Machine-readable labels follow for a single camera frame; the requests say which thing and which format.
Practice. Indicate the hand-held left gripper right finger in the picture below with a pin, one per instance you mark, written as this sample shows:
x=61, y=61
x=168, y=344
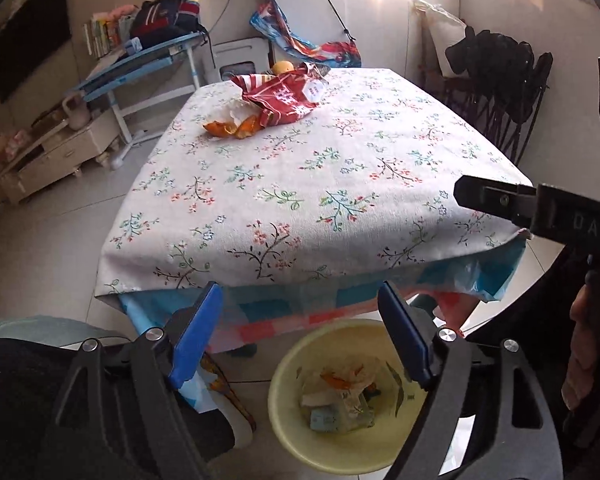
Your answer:
x=405, y=335

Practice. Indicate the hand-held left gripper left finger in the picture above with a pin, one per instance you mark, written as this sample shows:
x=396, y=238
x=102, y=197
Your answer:
x=195, y=340

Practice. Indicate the yellow plastic bin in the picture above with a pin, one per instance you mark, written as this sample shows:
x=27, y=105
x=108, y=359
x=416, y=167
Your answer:
x=290, y=440

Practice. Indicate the red snack bag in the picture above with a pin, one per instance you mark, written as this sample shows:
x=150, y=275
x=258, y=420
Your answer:
x=280, y=100

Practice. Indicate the person's right hand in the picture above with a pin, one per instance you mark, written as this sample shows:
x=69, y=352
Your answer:
x=585, y=350

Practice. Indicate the person's right leg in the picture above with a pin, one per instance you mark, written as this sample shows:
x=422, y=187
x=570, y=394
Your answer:
x=530, y=300

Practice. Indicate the checked plastic table cover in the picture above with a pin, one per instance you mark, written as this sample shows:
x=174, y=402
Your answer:
x=290, y=315

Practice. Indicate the black folding chairs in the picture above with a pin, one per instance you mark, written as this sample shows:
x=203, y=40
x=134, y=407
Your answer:
x=500, y=85

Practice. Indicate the light blue armchair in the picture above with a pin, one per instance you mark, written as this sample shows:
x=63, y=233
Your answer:
x=40, y=327

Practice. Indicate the floral tablecloth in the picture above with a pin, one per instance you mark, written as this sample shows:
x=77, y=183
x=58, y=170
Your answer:
x=300, y=185

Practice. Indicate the white sack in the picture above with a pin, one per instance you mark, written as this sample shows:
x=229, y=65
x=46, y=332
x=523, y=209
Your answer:
x=442, y=20

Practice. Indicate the orange peel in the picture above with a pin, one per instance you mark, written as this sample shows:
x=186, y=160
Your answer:
x=235, y=129

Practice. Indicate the white cabinet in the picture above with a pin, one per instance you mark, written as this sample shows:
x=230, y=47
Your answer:
x=370, y=15

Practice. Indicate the cream television stand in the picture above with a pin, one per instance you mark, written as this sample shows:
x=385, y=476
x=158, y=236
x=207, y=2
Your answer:
x=55, y=155

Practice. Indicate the blue printed bag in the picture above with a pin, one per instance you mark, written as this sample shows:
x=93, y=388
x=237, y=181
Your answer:
x=305, y=45

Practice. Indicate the yellow orange fruit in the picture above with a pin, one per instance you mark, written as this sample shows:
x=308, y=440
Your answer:
x=283, y=67

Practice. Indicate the blue study desk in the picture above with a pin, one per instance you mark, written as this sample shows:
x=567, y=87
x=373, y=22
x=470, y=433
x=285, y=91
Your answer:
x=130, y=60

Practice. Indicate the white plastic stool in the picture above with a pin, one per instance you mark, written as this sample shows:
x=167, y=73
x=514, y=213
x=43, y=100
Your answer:
x=240, y=55

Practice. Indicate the row of books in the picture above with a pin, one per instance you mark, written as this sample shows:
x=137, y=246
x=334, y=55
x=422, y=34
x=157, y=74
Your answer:
x=100, y=35

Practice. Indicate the dark striped backpack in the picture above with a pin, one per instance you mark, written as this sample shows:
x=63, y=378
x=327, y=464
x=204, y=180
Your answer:
x=167, y=12

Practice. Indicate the pink plush toy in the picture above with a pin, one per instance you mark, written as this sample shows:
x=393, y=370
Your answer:
x=120, y=11

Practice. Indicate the black television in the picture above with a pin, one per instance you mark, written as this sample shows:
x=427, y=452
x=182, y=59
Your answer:
x=30, y=35

